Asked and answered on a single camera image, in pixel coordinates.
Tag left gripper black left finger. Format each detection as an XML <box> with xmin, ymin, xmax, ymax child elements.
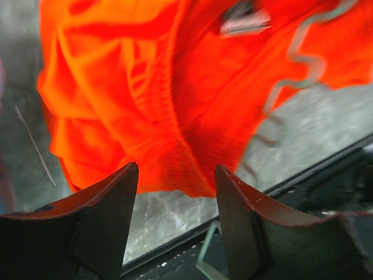
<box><xmin>1</xmin><ymin>162</ymin><xmax>139</xmax><ymax>279</ymax></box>

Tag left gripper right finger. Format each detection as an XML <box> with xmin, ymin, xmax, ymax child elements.
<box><xmin>215</xmin><ymin>165</ymin><xmax>372</xmax><ymax>279</ymax></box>

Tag orange shorts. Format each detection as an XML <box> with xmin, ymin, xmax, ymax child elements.
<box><xmin>37</xmin><ymin>0</ymin><xmax>373</xmax><ymax>199</ymax></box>

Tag green plastic hanger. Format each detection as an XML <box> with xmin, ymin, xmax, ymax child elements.
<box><xmin>196</xmin><ymin>1</ymin><xmax>357</xmax><ymax>279</ymax></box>

